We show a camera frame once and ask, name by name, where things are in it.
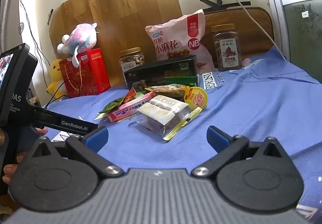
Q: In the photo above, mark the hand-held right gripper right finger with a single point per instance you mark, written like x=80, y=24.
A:
x=217, y=138

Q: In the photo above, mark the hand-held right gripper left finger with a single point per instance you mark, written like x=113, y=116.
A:
x=96, y=137

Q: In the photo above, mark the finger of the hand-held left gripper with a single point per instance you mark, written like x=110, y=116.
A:
x=65, y=122

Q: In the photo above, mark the clear bag of peanuts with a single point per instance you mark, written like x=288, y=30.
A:
x=168, y=90

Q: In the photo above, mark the person's left hand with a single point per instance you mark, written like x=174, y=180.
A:
x=8, y=172

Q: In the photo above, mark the small green leaf packet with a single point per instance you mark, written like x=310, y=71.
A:
x=112, y=107

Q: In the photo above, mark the long pink box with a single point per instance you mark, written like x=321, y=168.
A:
x=128, y=109

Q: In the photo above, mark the yellow duck plush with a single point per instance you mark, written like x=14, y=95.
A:
x=56, y=73

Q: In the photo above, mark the yellow jelly cup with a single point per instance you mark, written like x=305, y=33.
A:
x=196, y=98

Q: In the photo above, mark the blue printed cloth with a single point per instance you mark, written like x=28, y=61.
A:
x=251, y=103

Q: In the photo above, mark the red gift box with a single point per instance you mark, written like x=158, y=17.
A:
x=88, y=75

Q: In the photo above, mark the small orange packet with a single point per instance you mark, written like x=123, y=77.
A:
x=129, y=95

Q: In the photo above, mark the clear zip bag brown cakes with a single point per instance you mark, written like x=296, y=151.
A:
x=161, y=113

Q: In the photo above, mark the bright green snack packet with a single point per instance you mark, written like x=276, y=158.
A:
x=181, y=80

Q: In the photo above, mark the pastel plush toy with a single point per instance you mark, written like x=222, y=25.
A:
x=80, y=37

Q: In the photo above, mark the small pink object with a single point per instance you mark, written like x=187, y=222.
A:
x=247, y=61

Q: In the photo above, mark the clear nut jar white label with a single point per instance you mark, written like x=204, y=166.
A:
x=132, y=60

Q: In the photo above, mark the black snack box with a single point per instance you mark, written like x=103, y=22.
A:
x=161, y=70

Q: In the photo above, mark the clear nut jar brown label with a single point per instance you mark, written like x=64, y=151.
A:
x=226, y=47

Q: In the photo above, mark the pink snack bag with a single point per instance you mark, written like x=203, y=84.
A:
x=173, y=40

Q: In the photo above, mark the brown wooden headboard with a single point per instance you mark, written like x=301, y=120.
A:
x=254, y=27

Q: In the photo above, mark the wood pattern board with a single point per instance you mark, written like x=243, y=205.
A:
x=120, y=7

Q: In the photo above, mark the crossed black tape strips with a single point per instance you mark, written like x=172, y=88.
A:
x=226, y=4

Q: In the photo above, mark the large shiny metal container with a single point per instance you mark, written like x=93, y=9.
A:
x=274, y=0

